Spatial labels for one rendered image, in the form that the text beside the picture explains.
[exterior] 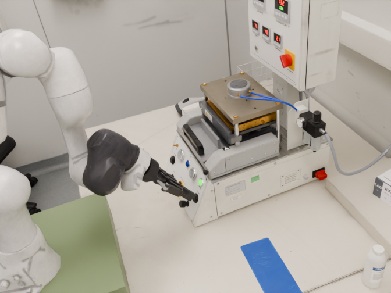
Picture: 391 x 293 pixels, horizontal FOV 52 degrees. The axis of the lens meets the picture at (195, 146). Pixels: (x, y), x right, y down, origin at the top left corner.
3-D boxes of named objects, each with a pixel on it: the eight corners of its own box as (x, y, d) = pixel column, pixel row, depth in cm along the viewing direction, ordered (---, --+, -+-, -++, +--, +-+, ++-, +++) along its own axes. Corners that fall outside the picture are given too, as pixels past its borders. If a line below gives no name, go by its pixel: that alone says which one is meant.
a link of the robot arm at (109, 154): (99, 195, 120) (114, 204, 112) (61, 176, 112) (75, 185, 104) (129, 142, 123) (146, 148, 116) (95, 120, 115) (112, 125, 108)
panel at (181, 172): (165, 174, 163) (177, 134, 155) (192, 223, 140) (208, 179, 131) (161, 174, 162) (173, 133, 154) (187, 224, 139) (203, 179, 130)
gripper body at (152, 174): (154, 165, 119) (175, 178, 124) (146, 150, 125) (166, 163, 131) (137, 183, 120) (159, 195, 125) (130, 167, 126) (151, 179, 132)
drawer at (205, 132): (252, 114, 158) (251, 97, 153) (281, 143, 141) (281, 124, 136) (181, 137, 151) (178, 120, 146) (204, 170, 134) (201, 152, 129)
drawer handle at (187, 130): (188, 132, 147) (187, 122, 144) (204, 153, 135) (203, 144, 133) (183, 133, 146) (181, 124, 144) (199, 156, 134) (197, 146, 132)
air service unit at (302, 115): (302, 134, 137) (304, 96, 128) (329, 157, 125) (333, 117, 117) (288, 139, 135) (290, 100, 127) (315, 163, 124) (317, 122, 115)
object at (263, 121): (248, 96, 152) (247, 74, 146) (279, 125, 135) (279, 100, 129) (206, 110, 148) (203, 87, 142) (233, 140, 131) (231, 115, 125)
